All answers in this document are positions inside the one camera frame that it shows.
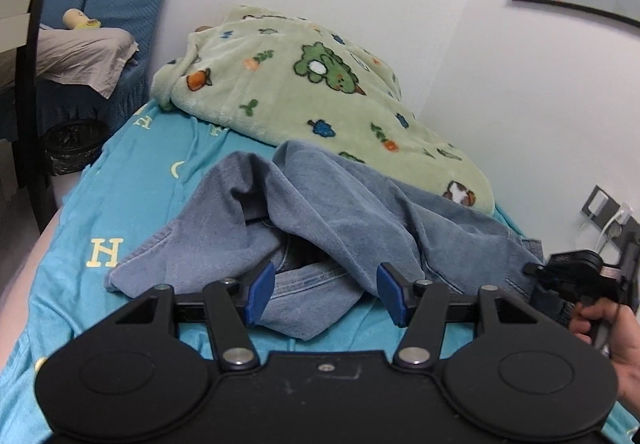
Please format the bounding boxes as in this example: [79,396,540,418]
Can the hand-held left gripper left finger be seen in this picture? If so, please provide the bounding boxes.
[114,261,277,371]

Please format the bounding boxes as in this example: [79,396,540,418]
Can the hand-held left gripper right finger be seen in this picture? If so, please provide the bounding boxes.
[376,263,542,371]

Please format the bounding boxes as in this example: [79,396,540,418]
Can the grey wall socket plate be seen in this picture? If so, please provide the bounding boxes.
[581,184,640,245]

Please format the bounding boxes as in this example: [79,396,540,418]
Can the black trash bin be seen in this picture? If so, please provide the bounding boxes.
[42,120,109,176]

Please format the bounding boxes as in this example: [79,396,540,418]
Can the baby doll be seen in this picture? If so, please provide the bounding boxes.
[62,8,102,30]

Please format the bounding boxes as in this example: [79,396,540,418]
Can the white charger cable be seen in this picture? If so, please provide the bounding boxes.
[575,204,635,256]

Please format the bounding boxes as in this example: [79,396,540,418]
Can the bare mattress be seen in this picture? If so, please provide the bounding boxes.
[0,209,67,355]

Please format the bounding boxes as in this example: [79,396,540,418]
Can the beige cloth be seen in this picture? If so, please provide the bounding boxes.
[0,27,139,99]

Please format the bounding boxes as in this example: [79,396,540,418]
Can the blue denim jeans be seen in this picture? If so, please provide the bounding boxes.
[104,140,576,341]

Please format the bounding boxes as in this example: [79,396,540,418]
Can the person's right hand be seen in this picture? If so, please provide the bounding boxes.
[569,300,640,405]

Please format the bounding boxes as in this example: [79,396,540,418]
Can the teal bed sheet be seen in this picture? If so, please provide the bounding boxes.
[0,99,640,444]

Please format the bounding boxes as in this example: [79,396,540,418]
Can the green printed fleece blanket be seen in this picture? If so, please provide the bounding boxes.
[151,4,496,216]

